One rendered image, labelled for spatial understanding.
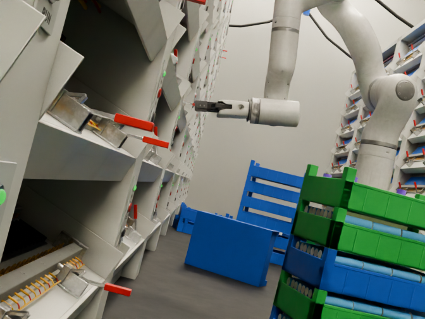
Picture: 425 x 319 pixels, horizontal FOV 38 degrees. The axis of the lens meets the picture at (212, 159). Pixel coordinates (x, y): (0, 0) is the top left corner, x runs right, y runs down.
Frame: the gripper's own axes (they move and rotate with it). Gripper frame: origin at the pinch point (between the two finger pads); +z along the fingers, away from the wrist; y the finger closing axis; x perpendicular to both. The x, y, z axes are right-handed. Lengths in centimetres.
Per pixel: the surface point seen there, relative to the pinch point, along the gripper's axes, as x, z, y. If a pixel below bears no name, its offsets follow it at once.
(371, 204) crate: -26, -35, -78
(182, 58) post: 9.3, 6.0, -27.4
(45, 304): -40, 14, -126
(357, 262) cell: -38, -34, -77
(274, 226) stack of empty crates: -43, -41, 114
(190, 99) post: 7.9, 5.1, 42.5
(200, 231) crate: -42, -3, 29
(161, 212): -37, 12, 42
